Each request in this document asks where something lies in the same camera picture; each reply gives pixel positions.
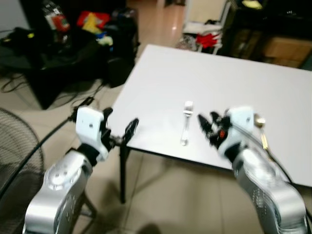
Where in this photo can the red and white package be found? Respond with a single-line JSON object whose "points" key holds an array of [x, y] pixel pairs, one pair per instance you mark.
{"points": [[59, 22]]}

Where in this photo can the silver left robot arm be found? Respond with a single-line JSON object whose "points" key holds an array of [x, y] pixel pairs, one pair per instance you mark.
{"points": [[61, 185]]}

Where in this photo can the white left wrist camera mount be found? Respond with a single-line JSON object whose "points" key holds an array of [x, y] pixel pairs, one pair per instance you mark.
{"points": [[88, 126]]}

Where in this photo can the pale yellow object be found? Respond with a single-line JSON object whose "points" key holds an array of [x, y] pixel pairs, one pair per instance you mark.
{"points": [[252, 4]]}

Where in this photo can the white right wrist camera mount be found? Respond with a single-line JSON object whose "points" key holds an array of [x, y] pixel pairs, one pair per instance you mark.
{"points": [[239, 127]]}

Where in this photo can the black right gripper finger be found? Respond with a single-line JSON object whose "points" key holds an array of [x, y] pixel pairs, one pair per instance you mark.
{"points": [[205, 124], [215, 118]]}

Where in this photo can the dark cabinet with brown drawer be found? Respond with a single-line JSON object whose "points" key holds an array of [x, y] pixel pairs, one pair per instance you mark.
{"points": [[282, 46]]}

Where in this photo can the red cloth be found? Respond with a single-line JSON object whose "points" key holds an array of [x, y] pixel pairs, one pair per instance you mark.
{"points": [[207, 40]]}

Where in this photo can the yellow toy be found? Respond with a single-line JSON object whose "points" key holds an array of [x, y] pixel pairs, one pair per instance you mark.
{"points": [[90, 23]]}

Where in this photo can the white table with black legs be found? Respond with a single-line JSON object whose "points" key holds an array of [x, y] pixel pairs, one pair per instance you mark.
{"points": [[219, 83]]}

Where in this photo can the black sofa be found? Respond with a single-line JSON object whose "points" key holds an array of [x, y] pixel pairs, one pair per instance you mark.
{"points": [[53, 68]]}

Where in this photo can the silver metal fork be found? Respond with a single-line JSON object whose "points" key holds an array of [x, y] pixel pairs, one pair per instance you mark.
{"points": [[186, 122]]}

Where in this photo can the gold metal spoon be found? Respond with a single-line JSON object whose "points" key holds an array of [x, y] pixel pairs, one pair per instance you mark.
{"points": [[262, 134]]}

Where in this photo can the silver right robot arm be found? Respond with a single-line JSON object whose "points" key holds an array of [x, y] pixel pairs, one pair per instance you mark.
{"points": [[268, 195]]}

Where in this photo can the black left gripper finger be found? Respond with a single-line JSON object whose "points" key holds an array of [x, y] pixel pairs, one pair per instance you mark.
{"points": [[131, 129], [107, 115]]}

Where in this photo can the white chair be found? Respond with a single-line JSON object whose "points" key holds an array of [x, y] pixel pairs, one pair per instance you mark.
{"points": [[202, 19]]}

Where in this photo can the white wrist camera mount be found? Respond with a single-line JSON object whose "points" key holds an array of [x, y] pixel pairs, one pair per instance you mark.
{"points": [[88, 126], [239, 127]]}

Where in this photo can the red bag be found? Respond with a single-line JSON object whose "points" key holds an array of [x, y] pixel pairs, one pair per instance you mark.
{"points": [[97, 18]]}

